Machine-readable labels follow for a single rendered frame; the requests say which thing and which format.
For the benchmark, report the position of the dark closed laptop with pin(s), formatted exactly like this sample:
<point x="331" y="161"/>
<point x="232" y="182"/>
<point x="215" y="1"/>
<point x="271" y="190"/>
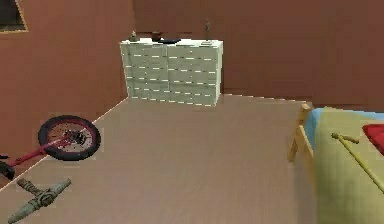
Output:
<point x="170" y="41"/>

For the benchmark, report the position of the red pillow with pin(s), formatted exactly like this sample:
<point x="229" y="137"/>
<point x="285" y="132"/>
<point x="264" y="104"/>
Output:
<point x="376" y="135"/>

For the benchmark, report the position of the small grey figurine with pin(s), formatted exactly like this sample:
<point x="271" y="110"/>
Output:
<point x="133" y="36"/>

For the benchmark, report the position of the framed dark picture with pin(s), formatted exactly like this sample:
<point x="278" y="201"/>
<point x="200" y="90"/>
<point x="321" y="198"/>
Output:
<point x="10" y="15"/>

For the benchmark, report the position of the white chest of drawers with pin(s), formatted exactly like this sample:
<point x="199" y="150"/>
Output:
<point x="171" y="71"/>

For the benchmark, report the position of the wooden bed with green blanket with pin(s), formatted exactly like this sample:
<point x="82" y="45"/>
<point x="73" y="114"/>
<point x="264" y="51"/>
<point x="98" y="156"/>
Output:
<point x="340" y="173"/>

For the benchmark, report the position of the red bicycle with black wheel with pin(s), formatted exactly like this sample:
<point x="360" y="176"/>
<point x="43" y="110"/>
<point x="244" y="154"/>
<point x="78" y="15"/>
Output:
<point x="68" y="137"/>

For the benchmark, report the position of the thin grey statuette on base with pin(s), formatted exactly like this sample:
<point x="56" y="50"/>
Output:
<point x="207" y="33"/>

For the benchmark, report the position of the brown round pot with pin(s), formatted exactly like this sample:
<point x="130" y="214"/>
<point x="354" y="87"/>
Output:
<point x="156" y="35"/>

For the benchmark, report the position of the grey cross-shaped object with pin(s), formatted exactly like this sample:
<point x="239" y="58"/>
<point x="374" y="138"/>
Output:
<point x="41" y="199"/>

